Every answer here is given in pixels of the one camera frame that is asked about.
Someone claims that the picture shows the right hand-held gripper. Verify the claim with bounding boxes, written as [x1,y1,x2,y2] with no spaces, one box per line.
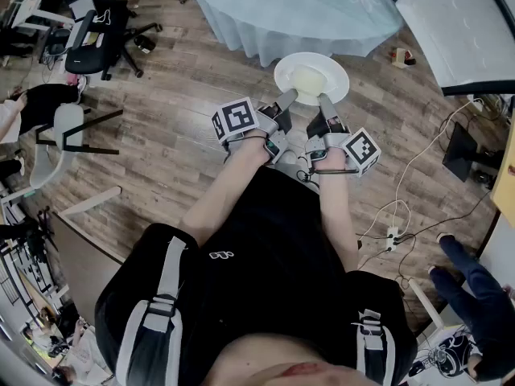
[304,93,382,179]

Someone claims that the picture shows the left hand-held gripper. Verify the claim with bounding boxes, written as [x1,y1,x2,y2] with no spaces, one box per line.
[212,88,299,165]

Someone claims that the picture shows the grey shoulder strap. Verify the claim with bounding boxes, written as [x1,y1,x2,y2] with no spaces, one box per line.
[114,235,189,386]
[351,307,398,386]

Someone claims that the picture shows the white round plate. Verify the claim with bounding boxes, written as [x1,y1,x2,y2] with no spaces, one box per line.
[274,51,350,107]

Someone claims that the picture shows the white chair with black legs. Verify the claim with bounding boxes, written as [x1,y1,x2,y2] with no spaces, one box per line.
[29,104,124,191]

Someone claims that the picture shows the black headphones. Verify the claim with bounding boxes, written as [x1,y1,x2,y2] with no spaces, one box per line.
[435,335,475,379]

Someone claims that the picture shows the white table leg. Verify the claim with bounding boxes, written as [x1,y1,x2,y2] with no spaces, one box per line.
[407,277,445,331]

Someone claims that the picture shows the black office chair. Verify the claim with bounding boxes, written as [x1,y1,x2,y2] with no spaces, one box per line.
[47,0,163,82]

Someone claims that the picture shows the white cable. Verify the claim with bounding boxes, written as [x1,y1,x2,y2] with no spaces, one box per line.
[356,97,484,240]

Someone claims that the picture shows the white power strip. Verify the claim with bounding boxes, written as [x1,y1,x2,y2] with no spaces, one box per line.
[385,226,401,253]

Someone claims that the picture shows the round table with blue tablecloth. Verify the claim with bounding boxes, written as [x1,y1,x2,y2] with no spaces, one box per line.
[187,0,406,68]

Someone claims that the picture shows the person's chin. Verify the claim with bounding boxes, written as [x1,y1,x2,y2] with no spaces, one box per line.
[203,334,381,386]

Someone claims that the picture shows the person's left forearm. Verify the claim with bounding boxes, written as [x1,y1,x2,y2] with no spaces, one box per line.
[183,134,271,245]

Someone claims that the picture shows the pale wooden table leg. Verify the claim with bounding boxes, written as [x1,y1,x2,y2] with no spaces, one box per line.
[59,186,122,217]

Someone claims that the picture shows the person's right forearm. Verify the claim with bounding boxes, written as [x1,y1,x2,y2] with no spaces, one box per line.
[316,150,361,273]

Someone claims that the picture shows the person's black clothing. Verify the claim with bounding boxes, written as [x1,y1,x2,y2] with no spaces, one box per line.
[94,166,418,386]

